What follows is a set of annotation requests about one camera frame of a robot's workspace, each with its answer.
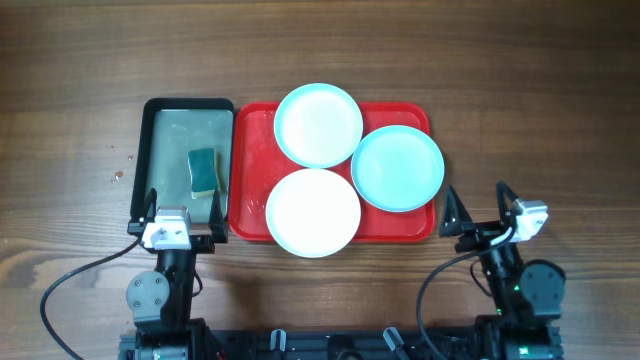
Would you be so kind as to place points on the light blue top plate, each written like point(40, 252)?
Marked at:
point(318, 125)

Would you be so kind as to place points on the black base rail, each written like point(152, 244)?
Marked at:
point(390, 343)

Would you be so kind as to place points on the red plastic tray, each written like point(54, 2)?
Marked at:
point(258, 164)

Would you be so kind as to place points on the green yellow sponge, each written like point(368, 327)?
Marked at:
point(203, 172)

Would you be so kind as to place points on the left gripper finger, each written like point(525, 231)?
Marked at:
point(150, 206)
point(216, 222)

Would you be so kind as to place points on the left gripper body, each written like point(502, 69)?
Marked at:
point(199, 245)

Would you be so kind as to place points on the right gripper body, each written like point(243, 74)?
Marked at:
point(480, 235)

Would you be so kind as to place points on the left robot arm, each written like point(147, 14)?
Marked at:
point(161, 299)

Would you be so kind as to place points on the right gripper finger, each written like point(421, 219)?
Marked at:
point(505, 198)
point(455, 218)

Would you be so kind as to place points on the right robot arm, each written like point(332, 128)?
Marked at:
point(527, 295)

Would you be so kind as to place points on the light green right plate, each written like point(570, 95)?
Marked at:
point(397, 168)

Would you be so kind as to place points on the white front plate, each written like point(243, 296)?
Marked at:
point(313, 213)

